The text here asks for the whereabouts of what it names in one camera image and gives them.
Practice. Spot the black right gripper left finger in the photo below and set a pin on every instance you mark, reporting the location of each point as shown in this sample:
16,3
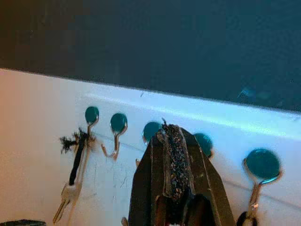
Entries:
145,188

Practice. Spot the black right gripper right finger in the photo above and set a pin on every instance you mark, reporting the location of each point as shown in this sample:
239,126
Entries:
207,188

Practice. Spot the blue disc metal hook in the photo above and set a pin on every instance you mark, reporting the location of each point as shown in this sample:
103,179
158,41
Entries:
91,115
204,143
118,122
150,131
262,164

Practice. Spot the white hook board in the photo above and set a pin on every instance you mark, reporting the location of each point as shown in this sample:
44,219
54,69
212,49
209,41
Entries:
47,106

